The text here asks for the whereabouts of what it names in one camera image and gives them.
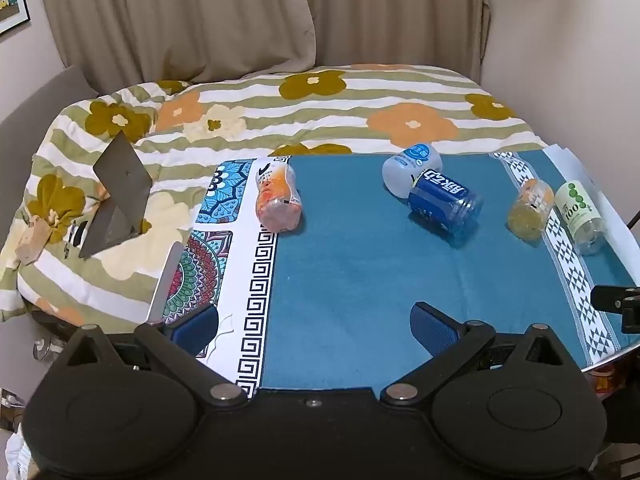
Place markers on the white light-blue label plastic cup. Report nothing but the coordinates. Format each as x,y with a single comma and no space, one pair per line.
407,165

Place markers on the dark blue label plastic cup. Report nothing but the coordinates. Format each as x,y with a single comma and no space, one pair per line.
442,200

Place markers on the orange label clear plastic cup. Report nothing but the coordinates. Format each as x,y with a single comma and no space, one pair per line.
277,197

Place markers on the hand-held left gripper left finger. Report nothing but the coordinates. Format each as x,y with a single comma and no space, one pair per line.
194,329

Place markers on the yellow label clear plastic cup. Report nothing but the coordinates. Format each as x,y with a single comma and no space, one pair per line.
531,207

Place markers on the floral striped blanket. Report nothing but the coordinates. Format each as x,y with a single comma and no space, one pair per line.
325,115

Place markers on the black clamp mount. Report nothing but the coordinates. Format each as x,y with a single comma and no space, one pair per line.
617,302

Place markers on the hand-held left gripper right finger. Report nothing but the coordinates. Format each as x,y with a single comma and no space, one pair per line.
434,329

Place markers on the blue patterned table mat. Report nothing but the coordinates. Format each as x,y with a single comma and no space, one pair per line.
350,270

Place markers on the green dotted label plastic cup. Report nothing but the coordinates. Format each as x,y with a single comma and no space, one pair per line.
579,212

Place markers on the beige curtain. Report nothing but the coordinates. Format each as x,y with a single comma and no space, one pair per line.
200,20

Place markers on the brown paper tag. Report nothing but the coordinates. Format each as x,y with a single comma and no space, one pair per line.
30,240

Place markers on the flat metal strip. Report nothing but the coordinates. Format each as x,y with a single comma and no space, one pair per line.
165,282

